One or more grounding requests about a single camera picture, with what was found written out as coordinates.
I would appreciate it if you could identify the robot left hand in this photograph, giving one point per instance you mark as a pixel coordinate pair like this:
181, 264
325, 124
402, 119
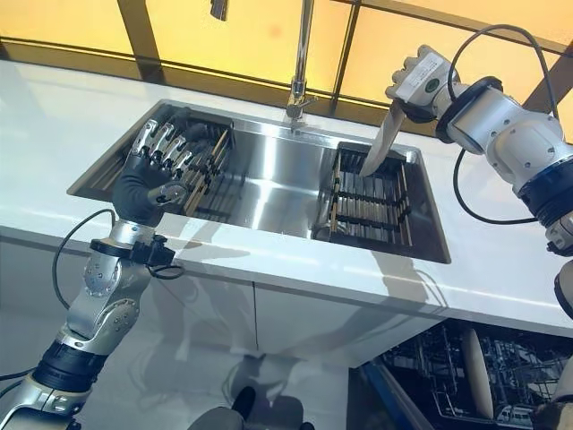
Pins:
134, 188

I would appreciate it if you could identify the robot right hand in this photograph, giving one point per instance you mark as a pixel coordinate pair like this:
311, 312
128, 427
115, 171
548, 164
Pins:
423, 83

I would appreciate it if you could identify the cream ceramic plate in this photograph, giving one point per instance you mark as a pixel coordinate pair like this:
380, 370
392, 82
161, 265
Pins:
380, 143
479, 376

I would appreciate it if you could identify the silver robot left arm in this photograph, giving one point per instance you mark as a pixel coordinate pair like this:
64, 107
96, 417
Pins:
94, 313

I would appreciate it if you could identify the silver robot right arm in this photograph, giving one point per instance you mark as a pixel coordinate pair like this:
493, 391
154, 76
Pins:
515, 139

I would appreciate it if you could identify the dishwasher door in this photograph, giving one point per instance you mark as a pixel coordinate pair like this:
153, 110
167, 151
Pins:
394, 398

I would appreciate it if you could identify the black sink drying rack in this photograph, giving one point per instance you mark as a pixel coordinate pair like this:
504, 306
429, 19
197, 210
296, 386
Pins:
371, 206
210, 179

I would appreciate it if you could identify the chrome gooseneck faucet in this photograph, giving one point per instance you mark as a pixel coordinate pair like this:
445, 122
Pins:
302, 58

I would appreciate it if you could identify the stainless steel sink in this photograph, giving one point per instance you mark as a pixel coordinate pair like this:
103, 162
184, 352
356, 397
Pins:
273, 179

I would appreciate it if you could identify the white glossy cabinet door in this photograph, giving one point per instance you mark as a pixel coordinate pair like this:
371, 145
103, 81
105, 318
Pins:
156, 340
340, 327

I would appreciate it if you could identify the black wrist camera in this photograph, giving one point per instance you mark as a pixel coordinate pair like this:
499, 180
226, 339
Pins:
154, 251

